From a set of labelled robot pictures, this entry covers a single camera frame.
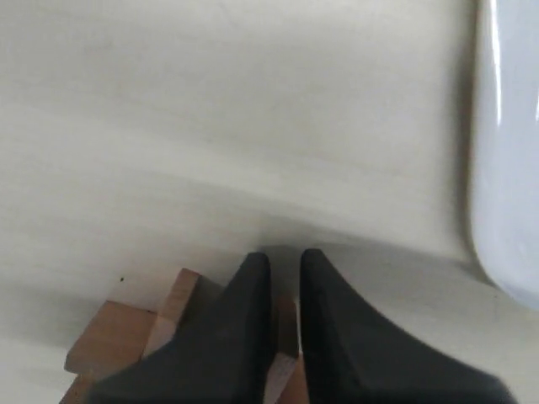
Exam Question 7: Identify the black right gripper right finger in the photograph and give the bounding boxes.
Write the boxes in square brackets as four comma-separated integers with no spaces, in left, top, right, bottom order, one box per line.
[300,249,515,403]

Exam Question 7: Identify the notched wooden block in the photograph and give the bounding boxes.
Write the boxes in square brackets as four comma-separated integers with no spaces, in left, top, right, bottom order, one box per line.
[263,295,309,404]
[141,268,222,359]
[61,301,156,403]

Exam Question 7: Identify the white plastic tray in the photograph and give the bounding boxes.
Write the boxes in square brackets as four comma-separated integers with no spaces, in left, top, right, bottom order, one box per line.
[468,1,538,309]

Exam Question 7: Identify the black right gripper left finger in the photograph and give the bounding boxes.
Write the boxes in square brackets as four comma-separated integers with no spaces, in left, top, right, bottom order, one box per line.
[86,252,276,404]

